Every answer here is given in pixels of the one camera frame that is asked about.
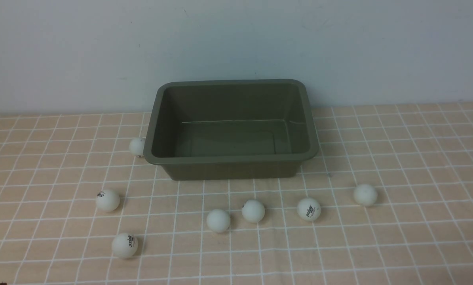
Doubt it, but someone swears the plain white ball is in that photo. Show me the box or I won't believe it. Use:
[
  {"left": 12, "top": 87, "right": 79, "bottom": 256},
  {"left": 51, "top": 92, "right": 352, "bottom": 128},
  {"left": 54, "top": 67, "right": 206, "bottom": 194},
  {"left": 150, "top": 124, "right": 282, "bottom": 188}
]
[{"left": 206, "top": 209, "right": 231, "bottom": 233}]

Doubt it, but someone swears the white ball with logo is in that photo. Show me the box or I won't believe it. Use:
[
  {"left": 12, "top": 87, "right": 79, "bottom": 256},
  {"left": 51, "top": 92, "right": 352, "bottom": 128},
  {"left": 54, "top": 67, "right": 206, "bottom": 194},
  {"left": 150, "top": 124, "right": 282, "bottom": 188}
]
[{"left": 296, "top": 197, "right": 321, "bottom": 222}]

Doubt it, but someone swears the olive green plastic bin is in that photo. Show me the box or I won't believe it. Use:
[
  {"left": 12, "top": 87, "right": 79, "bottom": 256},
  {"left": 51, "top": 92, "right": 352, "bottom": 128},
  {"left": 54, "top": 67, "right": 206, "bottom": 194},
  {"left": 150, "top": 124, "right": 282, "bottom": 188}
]
[{"left": 144, "top": 79, "right": 319, "bottom": 181}]

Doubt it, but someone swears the white ball beside bin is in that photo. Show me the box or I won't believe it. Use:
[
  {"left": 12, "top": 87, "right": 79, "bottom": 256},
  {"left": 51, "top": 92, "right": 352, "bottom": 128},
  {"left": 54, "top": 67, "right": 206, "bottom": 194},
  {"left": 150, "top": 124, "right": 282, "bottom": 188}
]
[{"left": 128, "top": 137, "right": 145, "bottom": 158}]

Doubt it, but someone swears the peach checkered tablecloth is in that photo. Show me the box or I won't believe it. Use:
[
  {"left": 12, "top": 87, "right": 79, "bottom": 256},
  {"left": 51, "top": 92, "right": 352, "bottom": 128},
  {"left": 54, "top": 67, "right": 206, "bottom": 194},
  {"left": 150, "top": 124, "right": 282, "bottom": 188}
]
[{"left": 0, "top": 103, "right": 473, "bottom": 285}]

